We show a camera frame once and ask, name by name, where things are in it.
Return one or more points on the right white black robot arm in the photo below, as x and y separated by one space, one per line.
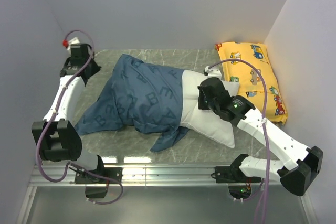
296 166

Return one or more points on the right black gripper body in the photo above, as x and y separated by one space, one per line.
203 104

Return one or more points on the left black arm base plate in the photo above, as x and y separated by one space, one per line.
96 187

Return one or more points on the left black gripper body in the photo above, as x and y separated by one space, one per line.
94 67

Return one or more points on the white pillow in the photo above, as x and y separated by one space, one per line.
204 122

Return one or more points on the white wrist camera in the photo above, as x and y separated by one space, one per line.
67 43
212 72

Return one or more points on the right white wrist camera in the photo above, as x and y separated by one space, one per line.
212 72

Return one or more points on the yellow car print pillow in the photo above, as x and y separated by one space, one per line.
250 67

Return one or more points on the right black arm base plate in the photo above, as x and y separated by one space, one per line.
240 187

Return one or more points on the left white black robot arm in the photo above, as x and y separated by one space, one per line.
55 136

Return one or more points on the aluminium mounting rail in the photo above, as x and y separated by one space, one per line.
148 174

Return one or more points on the blue cartoon mouse pillowcase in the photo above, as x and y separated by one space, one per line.
146 96

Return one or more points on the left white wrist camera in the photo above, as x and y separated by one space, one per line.
67 43

